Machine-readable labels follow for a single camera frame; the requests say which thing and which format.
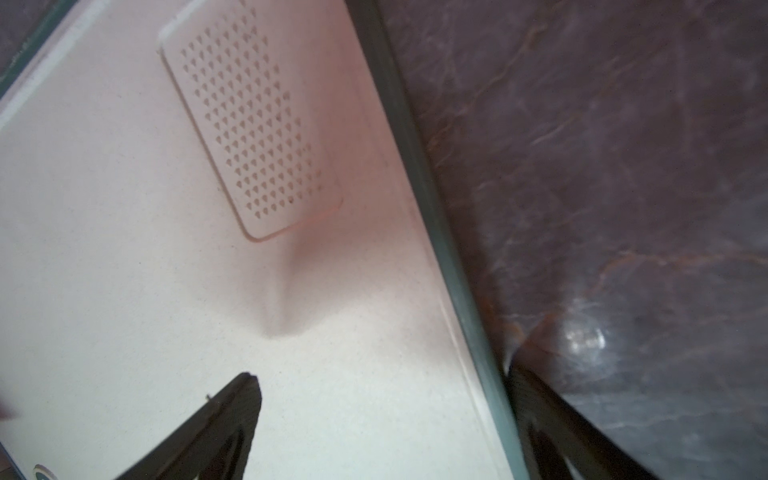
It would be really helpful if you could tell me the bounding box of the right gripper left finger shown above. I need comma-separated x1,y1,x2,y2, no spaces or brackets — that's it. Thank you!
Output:
120,372,262,480

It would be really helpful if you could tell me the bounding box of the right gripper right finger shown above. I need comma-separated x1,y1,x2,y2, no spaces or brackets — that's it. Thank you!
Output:
506,365,656,479

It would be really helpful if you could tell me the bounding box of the beige cutting board green rim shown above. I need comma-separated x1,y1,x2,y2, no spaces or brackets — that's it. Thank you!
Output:
1,1,527,479

